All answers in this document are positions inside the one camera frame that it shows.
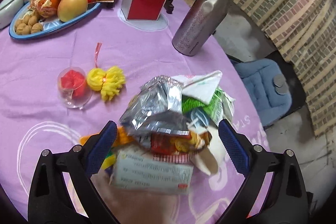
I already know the paper cup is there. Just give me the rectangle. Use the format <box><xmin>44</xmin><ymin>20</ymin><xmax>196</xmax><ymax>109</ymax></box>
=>
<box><xmin>191</xmin><ymin>126</ymin><xmax>226</xmax><ymax>176</ymax></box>

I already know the foil snack bag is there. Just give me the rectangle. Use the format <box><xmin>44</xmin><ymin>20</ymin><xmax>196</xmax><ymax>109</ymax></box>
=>
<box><xmin>120</xmin><ymin>76</ymin><xmax>212</xmax><ymax>164</ymax></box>

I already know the green tea carton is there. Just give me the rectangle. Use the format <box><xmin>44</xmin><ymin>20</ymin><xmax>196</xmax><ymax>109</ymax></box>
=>
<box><xmin>182</xmin><ymin>87</ymin><xmax>235</xmax><ymax>127</ymax></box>

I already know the white paper napkin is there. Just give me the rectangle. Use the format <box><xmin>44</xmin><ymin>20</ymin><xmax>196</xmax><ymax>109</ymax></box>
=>
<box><xmin>173</xmin><ymin>71</ymin><xmax>223</xmax><ymax>105</ymax></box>

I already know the yellow yarn pompom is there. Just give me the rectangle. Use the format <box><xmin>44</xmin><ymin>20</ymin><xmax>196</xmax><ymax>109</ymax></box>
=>
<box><xmin>86</xmin><ymin>43</ymin><xmax>126</xmax><ymax>102</ymax></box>

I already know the clear cup red jelly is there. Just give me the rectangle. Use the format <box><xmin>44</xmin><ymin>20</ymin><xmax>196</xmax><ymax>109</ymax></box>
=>
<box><xmin>57</xmin><ymin>67</ymin><xmax>92</xmax><ymax>110</ymax></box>

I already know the purple printed tablecloth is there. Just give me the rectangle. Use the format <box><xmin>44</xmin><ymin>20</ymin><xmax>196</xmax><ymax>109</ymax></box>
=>
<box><xmin>1</xmin><ymin>0</ymin><xmax>268</xmax><ymax>216</ymax></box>

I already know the blue cushioned chair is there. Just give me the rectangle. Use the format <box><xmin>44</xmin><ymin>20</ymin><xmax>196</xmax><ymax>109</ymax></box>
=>
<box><xmin>231</xmin><ymin>59</ymin><xmax>292</xmax><ymax>127</ymax></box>

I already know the blue oval fruit plate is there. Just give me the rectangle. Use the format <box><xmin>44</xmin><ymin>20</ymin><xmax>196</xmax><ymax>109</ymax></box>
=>
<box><xmin>9</xmin><ymin>3</ymin><xmax>102</xmax><ymax>40</ymax></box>

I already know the yellow apple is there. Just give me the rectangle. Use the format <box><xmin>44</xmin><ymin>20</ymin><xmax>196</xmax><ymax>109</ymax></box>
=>
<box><xmin>58</xmin><ymin>0</ymin><xmax>88</xmax><ymax>22</ymax></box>

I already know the pile of walnuts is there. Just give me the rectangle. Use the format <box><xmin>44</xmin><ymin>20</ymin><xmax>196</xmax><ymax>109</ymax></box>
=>
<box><xmin>14</xmin><ymin>12</ymin><xmax>43</xmax><ymax>35</ymax></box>

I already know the steel thermos bottle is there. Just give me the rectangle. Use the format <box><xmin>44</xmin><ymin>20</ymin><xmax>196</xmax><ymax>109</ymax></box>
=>
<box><xmin>172</xmin><ymin>0</ymin><xmax>232</xmax><ymax>56</ymax></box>

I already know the wrapped orange in bag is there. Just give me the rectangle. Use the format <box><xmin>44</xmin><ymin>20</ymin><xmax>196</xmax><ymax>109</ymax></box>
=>
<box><xmin>29</xmin><ymin>0</ymin><xmax>61</xmax><ymax>18</ymax></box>

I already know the white enamel lidded pot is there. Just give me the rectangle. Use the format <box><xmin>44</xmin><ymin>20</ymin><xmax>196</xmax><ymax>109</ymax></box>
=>
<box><xmin>0</xmin><ymin>0</ymin><xmax>24</xmax><ymax>29</ymax></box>

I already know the brick pattern curtain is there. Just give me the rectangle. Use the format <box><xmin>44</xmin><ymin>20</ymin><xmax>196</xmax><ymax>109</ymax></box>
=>
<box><xmin>234</xmin><ymin>0</ymin><xmax>335</xmax><ymax>136</ymax></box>

